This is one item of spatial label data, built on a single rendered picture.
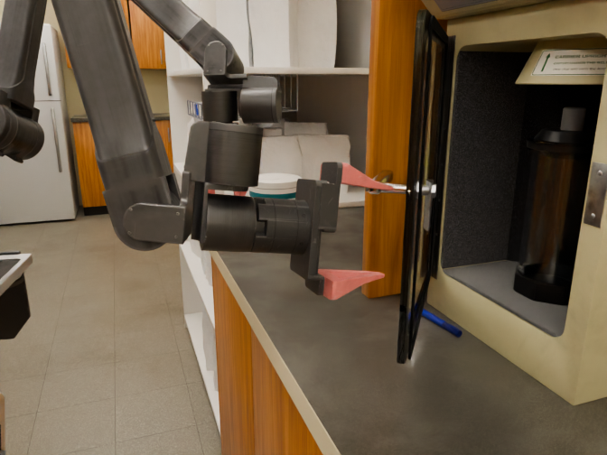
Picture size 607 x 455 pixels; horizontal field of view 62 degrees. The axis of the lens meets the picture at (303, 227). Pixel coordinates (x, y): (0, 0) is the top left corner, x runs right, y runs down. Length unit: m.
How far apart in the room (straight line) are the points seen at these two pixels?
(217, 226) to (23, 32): 0.64
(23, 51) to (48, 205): 4.45
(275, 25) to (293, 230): 1.30
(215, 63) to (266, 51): 0.93
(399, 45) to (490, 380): 0.52
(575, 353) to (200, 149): 0.50
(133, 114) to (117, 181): 0.06
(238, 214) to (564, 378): 0.45
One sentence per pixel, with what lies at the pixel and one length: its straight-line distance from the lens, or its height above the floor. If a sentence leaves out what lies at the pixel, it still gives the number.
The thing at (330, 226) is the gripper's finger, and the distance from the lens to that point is 0.51.
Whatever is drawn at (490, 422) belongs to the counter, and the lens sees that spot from 0.67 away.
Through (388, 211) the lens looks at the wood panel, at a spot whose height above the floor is 1.10.
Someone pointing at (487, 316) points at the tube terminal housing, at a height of 0.98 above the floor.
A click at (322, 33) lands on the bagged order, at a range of 1.91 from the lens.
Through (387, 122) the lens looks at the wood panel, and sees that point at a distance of 0.87.
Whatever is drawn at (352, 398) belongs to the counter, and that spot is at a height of 0.94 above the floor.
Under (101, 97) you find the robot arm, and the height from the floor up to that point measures 1.31.
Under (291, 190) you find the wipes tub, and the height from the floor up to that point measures 1.07.
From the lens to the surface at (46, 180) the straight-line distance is 5.39.
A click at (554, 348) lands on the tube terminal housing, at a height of 1.00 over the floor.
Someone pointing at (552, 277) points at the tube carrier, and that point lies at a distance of 0.80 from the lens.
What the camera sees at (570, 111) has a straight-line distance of 0.79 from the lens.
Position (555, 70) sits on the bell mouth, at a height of 1.33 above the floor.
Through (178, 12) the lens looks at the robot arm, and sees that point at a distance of 0.92.
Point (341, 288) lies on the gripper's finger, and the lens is 0.53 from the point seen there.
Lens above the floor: 1.32
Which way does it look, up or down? 16 degrees down
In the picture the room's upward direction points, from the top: straight up
